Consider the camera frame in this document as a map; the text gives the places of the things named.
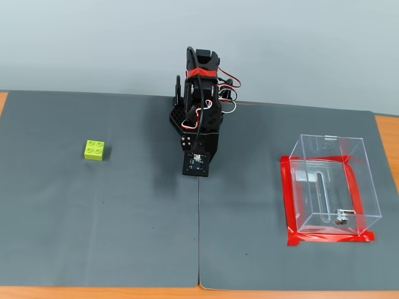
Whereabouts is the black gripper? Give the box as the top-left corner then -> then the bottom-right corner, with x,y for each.
180,131 -> 220,171

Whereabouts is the green lego block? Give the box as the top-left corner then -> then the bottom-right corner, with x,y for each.
83,140 -> 106,162

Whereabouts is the red tape band on arm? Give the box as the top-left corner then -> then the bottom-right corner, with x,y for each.
186,68 -> 218,79

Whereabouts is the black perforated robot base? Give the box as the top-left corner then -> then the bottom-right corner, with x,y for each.
169,104 -> 188,137

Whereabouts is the transparent acrylic box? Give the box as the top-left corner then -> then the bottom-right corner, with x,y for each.
288,133 -> 383,237

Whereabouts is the silver metal box latch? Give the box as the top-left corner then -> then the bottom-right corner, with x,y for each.
334,209 -> 357,225

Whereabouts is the black table clamp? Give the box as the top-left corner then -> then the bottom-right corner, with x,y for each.
172,74 -> 183,107
219,78 -> 235,102

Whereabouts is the grey table mat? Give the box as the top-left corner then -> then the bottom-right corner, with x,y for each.
198,99 -> 399,292
0,90 -> 200,289

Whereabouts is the red tape strip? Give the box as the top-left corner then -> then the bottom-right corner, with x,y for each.
344,161 -> 369,237
280,154 -> 353,165
280,155 -> 300,247
286,231 -> 376,247

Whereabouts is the black square wrist camera module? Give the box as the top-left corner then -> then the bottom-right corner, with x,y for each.
182,151 -> 211,178

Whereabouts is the red white wrist servo wire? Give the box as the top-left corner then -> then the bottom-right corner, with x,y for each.
181,99 -> 216,130

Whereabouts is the black camera cable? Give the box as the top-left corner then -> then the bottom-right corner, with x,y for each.
186,46 -> 210,155

